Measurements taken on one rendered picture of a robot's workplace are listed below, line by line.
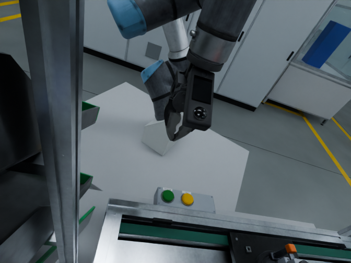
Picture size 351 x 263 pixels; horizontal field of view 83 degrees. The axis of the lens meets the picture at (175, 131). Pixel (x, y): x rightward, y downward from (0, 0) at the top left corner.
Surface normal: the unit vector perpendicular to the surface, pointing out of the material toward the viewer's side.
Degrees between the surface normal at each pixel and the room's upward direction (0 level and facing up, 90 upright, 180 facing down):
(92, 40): 90
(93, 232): 0
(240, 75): 90
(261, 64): 90
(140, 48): 90
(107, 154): 0
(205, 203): 0
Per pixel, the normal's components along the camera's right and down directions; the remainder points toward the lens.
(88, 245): 0.31, -0.72
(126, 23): 0.29, 0.70
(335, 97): -0.10, 0.62
